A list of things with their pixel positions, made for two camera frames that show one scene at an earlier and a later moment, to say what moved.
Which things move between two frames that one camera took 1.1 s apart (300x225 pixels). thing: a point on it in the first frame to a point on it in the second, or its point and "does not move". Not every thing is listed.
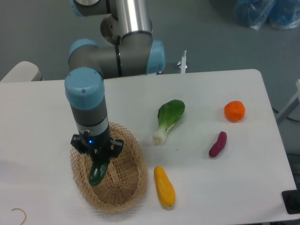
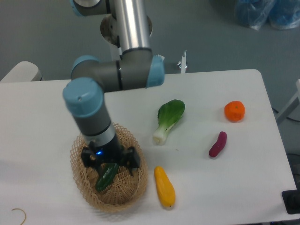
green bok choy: x=169 y=114 does not move
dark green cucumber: x=98 y=172 to x=109 y=171
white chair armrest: x=24 y=71 does not move
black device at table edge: x=291 y=199 does not move
